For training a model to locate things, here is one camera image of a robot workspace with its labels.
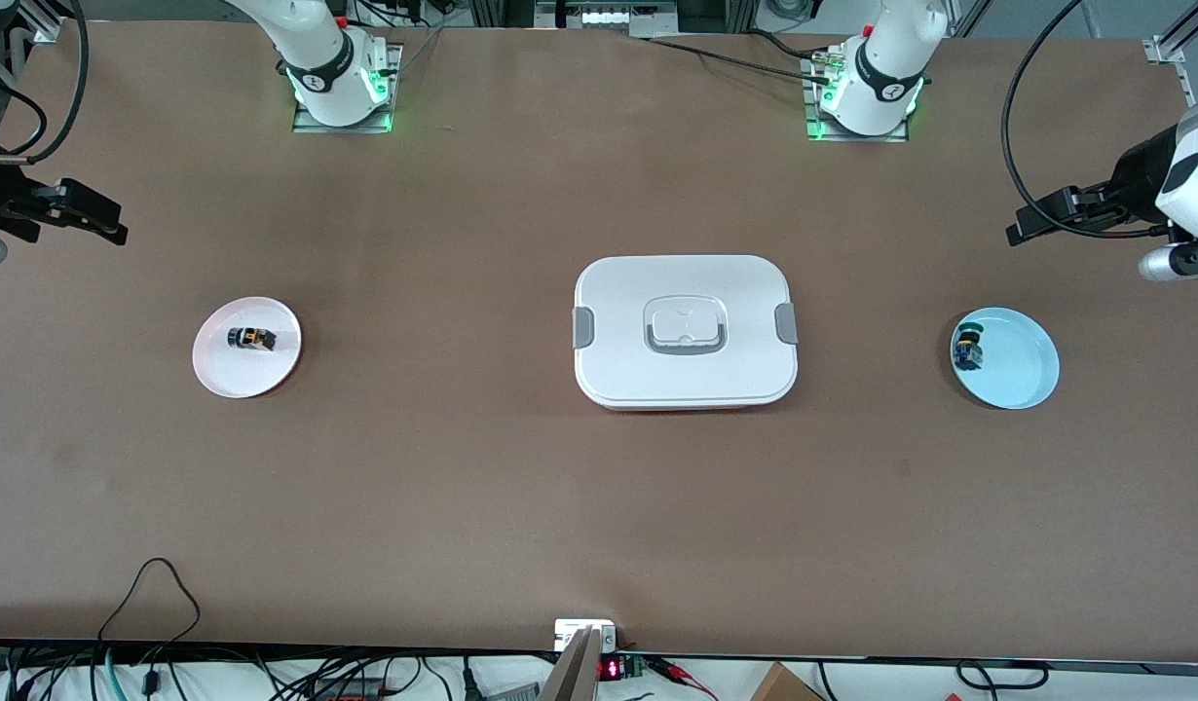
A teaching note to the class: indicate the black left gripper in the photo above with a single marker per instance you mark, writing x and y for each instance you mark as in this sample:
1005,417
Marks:
1131,182

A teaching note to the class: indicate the orange and black switch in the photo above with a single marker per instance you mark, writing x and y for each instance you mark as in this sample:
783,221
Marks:
253,339

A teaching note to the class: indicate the white lidded box grey clips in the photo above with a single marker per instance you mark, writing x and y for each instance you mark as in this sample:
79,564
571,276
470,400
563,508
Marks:
687,375

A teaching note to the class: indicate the brown cardboard box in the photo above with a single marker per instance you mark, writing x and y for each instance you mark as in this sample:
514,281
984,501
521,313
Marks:
784,686

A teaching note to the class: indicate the light blue round plate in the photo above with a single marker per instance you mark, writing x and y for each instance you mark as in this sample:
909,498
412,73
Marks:
1023,360

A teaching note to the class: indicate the pink round plate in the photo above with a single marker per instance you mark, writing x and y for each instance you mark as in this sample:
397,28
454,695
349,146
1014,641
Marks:
239,375

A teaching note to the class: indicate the white power strip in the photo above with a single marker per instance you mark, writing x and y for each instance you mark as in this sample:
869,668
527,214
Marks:
609,17

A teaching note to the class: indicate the black device red markings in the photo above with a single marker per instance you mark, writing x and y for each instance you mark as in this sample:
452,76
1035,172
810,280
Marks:
351,693

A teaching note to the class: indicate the red and black clip leads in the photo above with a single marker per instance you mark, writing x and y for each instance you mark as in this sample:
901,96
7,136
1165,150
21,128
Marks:
672,667

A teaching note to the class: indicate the black power plug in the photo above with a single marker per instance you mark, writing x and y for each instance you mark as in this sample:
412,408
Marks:
472,682

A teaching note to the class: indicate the small board red LED display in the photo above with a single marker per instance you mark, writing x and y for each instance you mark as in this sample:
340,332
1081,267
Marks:
611,670

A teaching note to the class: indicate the grey plastic part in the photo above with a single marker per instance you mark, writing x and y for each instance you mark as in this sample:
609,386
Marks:
516,693

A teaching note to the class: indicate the green and black switch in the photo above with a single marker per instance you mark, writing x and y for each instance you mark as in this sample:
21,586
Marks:
969,350

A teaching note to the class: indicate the aluminium frame profile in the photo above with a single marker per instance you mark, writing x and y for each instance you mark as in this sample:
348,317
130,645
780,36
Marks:
49,24
1166,49

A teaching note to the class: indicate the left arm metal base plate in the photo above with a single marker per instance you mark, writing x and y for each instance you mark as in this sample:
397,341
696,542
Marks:
857,137

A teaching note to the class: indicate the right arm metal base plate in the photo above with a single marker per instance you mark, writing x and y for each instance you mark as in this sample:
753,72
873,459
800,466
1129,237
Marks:
394,97

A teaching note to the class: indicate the small white mounting bracket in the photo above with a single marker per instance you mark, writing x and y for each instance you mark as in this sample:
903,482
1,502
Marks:
565,633

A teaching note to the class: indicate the aluminium camera mount bar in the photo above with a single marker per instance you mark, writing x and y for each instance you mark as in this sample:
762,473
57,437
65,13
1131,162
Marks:
575,672

